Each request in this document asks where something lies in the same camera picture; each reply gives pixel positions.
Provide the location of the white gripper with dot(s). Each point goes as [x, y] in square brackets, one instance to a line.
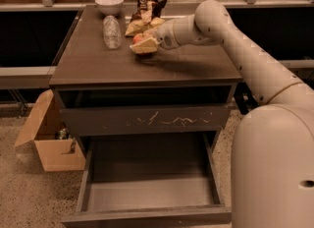
[165, 33]

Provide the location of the red apple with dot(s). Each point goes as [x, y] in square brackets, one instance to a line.
[138, 38]

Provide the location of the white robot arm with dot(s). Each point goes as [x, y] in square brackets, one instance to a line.
[273, 148]

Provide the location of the dark grey drawer cabinet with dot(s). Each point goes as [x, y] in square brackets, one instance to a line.
[89, 75]

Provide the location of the scratched upper drawer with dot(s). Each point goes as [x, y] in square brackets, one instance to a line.
[105, 121]

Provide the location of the open lower drawer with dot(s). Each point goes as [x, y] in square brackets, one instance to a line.
[149, 181]

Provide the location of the brown crumpled chip bag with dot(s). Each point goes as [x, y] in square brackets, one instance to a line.
[147, 16]

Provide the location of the clear plastic water bottle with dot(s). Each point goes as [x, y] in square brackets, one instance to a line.
[111, 32]

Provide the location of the white ceramic bowl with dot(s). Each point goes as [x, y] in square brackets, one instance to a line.
[109, 7]

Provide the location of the open cardboard box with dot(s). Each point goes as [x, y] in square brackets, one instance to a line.
[44, 128]

